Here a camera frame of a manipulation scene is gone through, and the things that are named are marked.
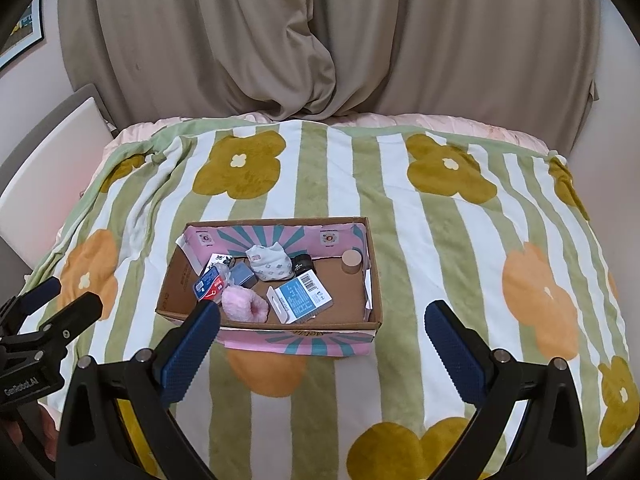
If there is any framed wall picture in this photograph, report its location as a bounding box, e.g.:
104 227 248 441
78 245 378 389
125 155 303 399
0 0 43 68

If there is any pink fluffy headband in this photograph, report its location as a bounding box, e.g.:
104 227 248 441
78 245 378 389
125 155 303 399
221 285 269 323

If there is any pink teal cardboard box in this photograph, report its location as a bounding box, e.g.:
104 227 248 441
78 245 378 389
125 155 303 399
156 217 383 358

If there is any white patterned sock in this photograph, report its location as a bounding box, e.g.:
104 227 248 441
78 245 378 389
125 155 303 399
245 242 293 282

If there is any small blue grey box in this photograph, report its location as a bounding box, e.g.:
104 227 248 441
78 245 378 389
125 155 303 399
230 261 258 288

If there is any white blue Super Deer box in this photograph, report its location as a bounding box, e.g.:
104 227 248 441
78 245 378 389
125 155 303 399
266 270 333 325

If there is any black round jar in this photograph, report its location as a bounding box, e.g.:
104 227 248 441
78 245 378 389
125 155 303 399
291 252 314 276

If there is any person left hand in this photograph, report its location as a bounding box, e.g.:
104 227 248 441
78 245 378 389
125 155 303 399
1 403 58 462

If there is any white floral tissue pack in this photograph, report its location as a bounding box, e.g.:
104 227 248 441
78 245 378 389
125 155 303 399
205 252 234 271

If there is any beige round compact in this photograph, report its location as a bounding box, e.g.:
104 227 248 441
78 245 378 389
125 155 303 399
341 249 362 274

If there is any red blue floss pick box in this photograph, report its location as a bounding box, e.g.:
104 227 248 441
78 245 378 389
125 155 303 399
193 266 226 302

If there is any white headboard panel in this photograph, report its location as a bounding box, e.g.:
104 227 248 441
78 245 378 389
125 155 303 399
1 84 114 272

